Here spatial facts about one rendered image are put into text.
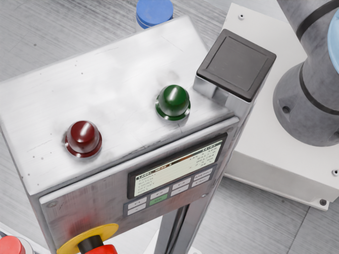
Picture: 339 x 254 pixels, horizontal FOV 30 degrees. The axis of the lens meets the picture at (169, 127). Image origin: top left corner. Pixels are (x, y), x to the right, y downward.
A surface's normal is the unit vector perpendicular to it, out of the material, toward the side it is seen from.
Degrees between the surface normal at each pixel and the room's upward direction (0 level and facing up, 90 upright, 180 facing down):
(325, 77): 86
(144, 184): 90
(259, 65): 0
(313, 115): 69
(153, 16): 0
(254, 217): 0
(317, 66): 86
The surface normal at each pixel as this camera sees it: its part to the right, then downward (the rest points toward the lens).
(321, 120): -0.22, 0.69
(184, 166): 0.43, 0.83
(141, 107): 0.07, -0.41
